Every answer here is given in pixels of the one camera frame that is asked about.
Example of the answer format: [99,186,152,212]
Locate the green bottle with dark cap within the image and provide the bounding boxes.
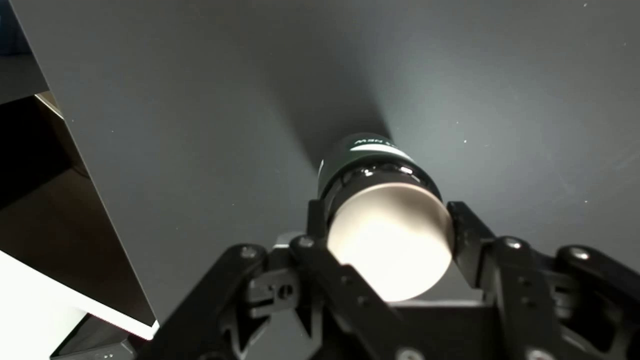
[312,131,461,304]

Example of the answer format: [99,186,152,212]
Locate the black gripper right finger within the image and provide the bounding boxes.
[446,198,640,360]

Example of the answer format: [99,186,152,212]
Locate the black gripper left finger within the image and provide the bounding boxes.
[154,196,428,360]

